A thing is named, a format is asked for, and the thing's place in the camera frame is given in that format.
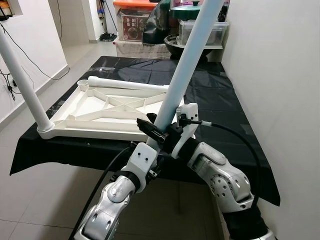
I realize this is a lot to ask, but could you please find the black wire rack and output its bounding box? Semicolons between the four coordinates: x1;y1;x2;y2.
0;0;12;22

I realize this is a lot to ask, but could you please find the white plastic children table top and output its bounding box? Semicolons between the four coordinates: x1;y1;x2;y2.
37;77;193;141

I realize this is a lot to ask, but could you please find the black round bowl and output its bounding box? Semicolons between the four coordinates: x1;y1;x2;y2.
164;34;211;61

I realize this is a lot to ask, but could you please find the green round lid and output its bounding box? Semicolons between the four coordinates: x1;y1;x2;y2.
170;0;203;21

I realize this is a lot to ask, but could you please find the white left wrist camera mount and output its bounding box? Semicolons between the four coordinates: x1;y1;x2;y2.
125;145;161;193

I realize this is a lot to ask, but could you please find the black head mop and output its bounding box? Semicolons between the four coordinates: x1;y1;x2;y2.
99;0;118;42

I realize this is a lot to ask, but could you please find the black tablecloth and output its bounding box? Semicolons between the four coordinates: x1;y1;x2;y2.
10;55;281;207

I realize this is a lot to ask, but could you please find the clear plastic storage box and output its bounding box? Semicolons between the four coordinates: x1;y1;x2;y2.
177;20;230;48

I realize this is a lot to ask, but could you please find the orange lid storage box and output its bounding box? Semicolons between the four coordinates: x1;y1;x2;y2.
112;0;153;42

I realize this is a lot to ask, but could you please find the black wall cable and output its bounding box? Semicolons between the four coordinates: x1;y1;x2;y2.
0;25;71;101

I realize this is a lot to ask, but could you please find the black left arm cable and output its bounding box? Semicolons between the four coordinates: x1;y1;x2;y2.
72;145;136;240

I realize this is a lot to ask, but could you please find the beige patterned box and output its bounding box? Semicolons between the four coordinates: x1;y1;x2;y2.
116;39;171;58

